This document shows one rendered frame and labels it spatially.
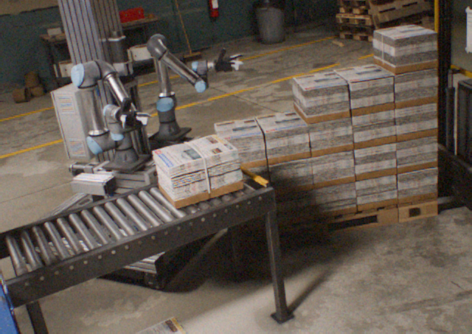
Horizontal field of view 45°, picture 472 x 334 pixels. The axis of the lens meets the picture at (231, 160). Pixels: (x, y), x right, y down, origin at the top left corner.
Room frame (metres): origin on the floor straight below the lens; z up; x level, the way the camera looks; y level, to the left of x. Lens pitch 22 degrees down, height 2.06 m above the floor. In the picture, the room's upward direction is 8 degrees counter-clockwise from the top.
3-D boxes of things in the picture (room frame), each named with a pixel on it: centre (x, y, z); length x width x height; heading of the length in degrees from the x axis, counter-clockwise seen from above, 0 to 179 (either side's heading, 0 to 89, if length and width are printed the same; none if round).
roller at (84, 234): (2.53, 0.77, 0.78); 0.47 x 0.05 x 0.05; 25
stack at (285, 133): (3.68, -0.50, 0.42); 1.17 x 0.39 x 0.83; 95
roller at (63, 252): (2.48, 0.89, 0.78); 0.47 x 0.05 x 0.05; 25
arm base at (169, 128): (3.78, 0.39, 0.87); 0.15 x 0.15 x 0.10
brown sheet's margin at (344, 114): (3.69, -0.64, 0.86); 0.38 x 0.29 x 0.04; 4
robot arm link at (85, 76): (3.28, 0.75, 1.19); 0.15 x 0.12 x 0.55; 124
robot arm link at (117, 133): (3.07, 0.59, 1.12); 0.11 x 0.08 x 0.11; 124
